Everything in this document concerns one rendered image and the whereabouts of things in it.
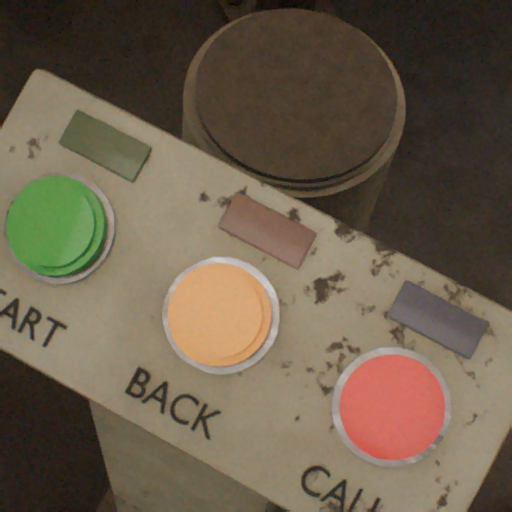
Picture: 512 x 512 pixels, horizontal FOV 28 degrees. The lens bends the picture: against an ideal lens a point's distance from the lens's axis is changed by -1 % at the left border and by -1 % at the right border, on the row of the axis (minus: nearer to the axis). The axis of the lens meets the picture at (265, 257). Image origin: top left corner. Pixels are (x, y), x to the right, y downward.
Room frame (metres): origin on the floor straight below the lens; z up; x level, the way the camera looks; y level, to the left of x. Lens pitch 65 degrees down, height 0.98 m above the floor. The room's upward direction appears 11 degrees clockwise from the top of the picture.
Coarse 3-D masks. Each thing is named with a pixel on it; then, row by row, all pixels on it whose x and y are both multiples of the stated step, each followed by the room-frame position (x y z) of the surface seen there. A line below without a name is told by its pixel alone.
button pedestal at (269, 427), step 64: (64, 128) 0.21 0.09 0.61; (128, 128) 0.21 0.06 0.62; (0, 192) 0.18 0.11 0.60; (128, 192) 0.19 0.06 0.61; (192, 192) 0.19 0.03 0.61; (256, 192) 0.20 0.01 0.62; (0, 256) 0.16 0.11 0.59; (128, 256) 0.16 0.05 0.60; (192, 256) 0.17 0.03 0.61; (256, 256) 0.17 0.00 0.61; (320, 256) 0.18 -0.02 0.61; (384, 256) 0.18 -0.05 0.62; (0, 320) 0.13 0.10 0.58; (64, 320) 0.14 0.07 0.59; (128, 320) 0.14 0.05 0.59; (320, 320) 0.15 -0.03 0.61; (384, 320) 0.16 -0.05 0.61; (64, 384) 0.11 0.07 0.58; (128, 384) 0.12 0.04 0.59; (192, 384) 0.12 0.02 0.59; (256, 384) 0.12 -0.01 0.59; (320, 384) 0.13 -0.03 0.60; (448, 384) 0.14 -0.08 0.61; (128, 448) 0.12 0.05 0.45; (192, 448) 0.10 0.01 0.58; (256, 448) 0.10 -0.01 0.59; (320, 448) 0.11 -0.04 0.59; (448, 448) 0.11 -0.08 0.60
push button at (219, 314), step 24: (216, 264) 0.16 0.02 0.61; (192, 288) 0.15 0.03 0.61; (216, 288) 0.15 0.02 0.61; (240, 288) 0.15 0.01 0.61; (264, 288) 0.16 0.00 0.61; (168, 312) 0.14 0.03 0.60; (192, 312) 0.14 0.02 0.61; (216, 312) 0.14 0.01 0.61; (240, 312) 0.15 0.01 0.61; (264, 312) 0.15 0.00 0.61; (192, 336) 0.13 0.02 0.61; (216, 336) 0.14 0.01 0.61; (240, 336) 0.14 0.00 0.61; (264, 336) 0.14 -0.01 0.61; (216, 360) 0.13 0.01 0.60; (240, 360) 0.13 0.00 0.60
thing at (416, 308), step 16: (416, 288) 0.17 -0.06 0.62; (400, 304) 0.16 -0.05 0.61; (416, 304) 0.16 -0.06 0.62; (432, 304) 0.16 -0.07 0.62; (448, 304) 0.16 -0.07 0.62; (400, 320) 0.16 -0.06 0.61; (416, 320) 0.16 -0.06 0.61; (432, 320) 0.16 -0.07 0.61; (448, 320) 0.16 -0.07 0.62; (464, 320) 0.16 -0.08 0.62; (480, 320) 0.16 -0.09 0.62; (432, 336) 0.15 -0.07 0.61; (448, 336) 0.15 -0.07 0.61; (464, 336) 0.15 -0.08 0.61; (480, 336) 0.15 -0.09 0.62; (464, 352) 0.15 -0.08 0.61
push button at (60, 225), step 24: (24, 192) 0.18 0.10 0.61; (48, 192) 0.18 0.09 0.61; (72, 192) 0.18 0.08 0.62; (24, 216) 0.17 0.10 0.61; (48, 216) 0.17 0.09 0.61; (72, 216) 0.17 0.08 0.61; (96, 216) 0.17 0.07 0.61; (24, 240) 0.16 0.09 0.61; (48, 240) 0.16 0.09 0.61; (72, 240) 0.16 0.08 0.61; (96, 240) 0.16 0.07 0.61; (24, 264) 0.15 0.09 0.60; (48, 264) 0.15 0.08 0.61; (72, 264) 0.15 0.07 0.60
